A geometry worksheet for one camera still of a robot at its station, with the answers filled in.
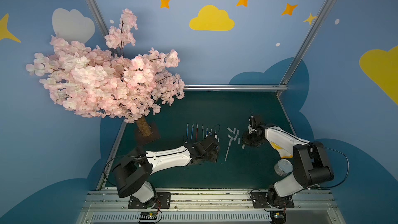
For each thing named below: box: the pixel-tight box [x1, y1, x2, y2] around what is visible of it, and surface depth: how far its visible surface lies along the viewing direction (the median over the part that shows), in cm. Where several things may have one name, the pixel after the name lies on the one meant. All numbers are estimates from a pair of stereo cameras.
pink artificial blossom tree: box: [25, 8, 186, 137], surface depth 61 cm
